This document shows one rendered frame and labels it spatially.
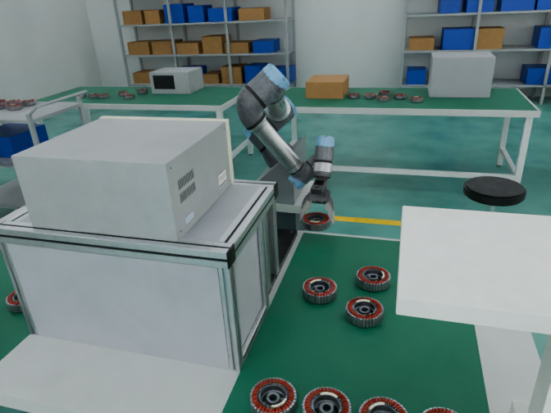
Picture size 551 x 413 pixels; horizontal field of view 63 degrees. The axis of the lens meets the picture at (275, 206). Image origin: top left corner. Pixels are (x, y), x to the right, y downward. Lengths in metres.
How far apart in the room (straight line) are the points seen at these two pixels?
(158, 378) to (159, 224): 0.42
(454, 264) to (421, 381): 0.49
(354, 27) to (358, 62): 0.56
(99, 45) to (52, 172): 8.69
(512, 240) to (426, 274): 0.22
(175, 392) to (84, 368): 0.29
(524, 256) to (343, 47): 7.32
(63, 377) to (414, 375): 0.93
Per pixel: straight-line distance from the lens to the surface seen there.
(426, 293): 0.78
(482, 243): 0.94
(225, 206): 1.28
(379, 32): 8.01
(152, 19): 8.57
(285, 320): 1.42
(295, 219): 2.23
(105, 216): 1.20
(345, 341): 1.35
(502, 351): 1.42
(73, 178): 1.21
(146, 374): 1.33
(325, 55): 8.15
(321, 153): 1.82
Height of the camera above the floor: 1.65
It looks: 25 degrees down
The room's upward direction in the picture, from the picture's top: 3 degrees counter-clockwise
